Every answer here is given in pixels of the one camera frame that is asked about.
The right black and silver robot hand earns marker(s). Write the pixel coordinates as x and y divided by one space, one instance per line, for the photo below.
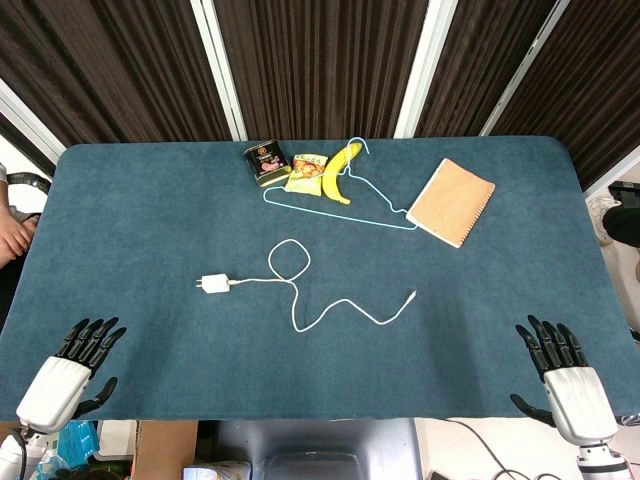
580 400

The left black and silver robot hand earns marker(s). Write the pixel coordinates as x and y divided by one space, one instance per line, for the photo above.
52 387

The white power adapter block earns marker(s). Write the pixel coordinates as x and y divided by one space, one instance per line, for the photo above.
215 284

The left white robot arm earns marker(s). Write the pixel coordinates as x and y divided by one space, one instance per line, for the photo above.
12 452

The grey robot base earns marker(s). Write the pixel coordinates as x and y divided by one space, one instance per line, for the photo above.
320 450

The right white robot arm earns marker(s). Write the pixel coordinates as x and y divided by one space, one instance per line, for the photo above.
600 460

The brown cardboard box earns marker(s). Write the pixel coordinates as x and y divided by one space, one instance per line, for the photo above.
165 450

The black round object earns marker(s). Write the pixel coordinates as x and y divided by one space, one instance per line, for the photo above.
622 225

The blue felt table cover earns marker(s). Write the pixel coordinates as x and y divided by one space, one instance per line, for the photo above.
150 225

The black chair armrest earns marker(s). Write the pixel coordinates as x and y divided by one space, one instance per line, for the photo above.
27 181

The brown spiral notebook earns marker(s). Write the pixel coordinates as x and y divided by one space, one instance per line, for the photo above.
452 202

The black meat tin can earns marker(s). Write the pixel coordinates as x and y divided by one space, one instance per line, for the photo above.
267 165

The dark brown pleated curtain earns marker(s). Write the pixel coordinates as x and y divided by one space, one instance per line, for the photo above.
110 65
600 90
320 65
480 55

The yellow snack bag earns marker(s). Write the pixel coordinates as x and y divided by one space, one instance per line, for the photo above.
305 175

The yellow banana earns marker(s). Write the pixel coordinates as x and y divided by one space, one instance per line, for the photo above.
332 175

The white aluminium frame post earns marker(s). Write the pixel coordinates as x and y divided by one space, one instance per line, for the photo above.
612 175
525 70
422 70
220 70
30 125

